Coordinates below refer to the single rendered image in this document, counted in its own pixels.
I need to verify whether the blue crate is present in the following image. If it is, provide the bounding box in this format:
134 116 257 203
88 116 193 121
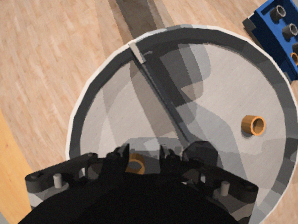
243 0 298 83

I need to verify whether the grey metal bushing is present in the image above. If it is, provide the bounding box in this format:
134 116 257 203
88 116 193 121
282 24 298 39
270 5 286 21
292 42 298 55

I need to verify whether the bronze bushing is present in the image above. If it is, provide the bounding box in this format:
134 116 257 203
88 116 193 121
241 115 265 136
125 153 145 174
290 53 298 65

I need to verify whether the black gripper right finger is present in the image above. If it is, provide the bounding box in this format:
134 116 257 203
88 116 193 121
155 145 259 224

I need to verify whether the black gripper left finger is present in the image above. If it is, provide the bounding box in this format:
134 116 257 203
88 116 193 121
25 143 130 210

